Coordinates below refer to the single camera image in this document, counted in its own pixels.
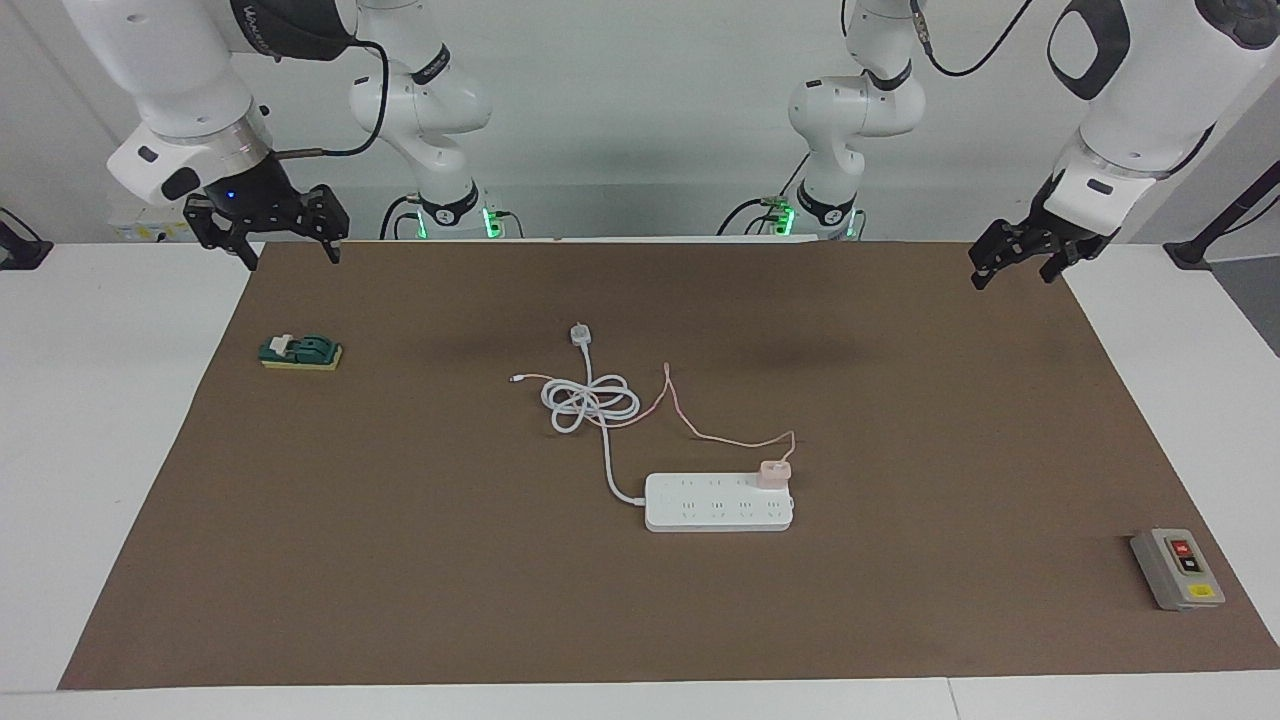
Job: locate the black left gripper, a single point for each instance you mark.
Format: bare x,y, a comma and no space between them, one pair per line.
1045,230

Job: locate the white power strip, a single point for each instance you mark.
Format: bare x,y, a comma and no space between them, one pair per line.
710,505

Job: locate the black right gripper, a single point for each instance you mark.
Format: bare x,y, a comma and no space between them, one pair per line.
255,200

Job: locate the grey on-off switch box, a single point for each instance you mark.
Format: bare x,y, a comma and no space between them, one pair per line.
1180,575

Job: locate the brown table mat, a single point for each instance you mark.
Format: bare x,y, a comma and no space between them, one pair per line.
900,600

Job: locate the black stand foot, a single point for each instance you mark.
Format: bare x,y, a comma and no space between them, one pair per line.
1190,252
20,252

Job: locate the pink charger block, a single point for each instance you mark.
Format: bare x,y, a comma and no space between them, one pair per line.
774,474

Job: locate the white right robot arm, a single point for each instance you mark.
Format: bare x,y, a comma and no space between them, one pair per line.
170,80

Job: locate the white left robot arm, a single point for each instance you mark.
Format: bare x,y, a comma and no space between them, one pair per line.
1150,90

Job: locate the white box yellow label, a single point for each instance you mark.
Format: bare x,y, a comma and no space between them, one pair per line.
150,232

